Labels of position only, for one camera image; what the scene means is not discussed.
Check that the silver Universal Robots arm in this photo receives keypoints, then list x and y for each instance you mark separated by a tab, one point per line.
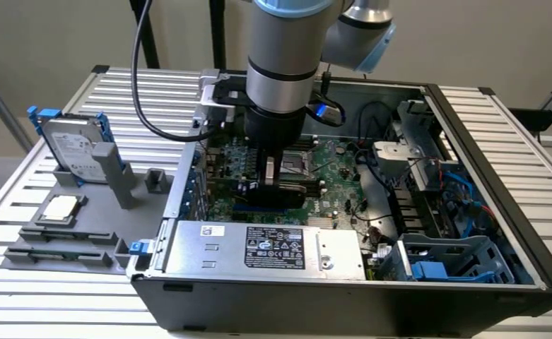
279	35

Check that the metal drive cage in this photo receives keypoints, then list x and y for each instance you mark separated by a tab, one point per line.
421	141

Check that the blue expansion slot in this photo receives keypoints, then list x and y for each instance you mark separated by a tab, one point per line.
242	209

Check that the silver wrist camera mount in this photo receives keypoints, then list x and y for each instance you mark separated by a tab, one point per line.
218	95

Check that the black RAM slot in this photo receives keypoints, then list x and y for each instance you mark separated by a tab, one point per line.
310	189

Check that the silver hard disk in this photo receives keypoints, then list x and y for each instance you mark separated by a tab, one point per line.
69	148

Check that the black open PC case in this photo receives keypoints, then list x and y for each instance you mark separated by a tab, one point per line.
331	307

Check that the black box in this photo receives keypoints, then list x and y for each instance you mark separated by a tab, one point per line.
532	120

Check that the black graphics card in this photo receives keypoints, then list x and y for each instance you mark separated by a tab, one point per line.
285	203

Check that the silver CPU chip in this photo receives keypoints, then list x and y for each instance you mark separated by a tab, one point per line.
60	208

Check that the blue disk bay latch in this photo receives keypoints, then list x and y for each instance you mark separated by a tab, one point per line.
429	272

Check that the green motherboard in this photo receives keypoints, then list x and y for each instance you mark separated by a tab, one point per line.
337	187

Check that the black stand pole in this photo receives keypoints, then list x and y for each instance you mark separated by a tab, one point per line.
219	31
150	31

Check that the silver power supply unit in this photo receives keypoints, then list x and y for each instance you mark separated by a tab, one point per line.
238	250

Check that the blue case latch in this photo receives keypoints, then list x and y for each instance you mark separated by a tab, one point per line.
139	249

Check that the grey plastic disk bay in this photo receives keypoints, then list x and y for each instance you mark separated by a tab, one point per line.
473	254

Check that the CPU socket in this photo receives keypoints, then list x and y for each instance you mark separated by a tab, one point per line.
301	162

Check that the silver chipset heatsink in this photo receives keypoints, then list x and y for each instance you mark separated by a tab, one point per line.
329	222

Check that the green RAM stick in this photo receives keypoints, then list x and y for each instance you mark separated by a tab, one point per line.
53	255

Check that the blue disk carrier frame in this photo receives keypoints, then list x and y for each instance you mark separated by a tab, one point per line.
47	113

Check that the grey parts rack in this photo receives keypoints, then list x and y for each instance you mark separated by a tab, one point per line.
134	219

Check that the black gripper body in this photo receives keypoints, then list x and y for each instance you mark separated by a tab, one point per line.
275	127

